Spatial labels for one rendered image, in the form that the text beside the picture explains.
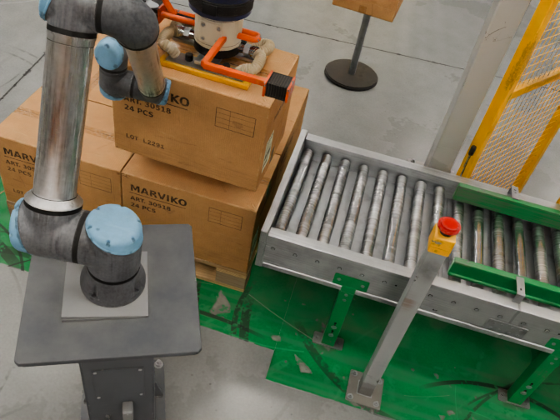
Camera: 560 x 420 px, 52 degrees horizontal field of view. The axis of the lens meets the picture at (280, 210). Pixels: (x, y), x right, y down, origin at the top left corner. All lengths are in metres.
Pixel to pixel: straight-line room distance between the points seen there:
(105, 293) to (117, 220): 0.24
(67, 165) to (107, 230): 0.20
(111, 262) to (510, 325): 1.51
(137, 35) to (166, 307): 0.79
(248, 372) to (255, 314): 0.30
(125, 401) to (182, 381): 0.36
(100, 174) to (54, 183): 0.98
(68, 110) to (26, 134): 1.21
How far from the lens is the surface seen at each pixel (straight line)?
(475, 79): 3.18
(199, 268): 2.81
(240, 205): 2.38
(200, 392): 2.48
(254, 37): 2.11
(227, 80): 2.08
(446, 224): 1.81
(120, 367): 2.02
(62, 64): 1.51
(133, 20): 1.48
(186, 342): 1.72
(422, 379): 2.72
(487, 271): 2.33
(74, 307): 1.78
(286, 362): 2.59
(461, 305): 2.33
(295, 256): 2.25
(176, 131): 2.22
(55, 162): 1.58
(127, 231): 1.60
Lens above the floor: 2.21
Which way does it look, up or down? 44 degrees down
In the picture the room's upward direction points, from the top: 12 degrees clockwise
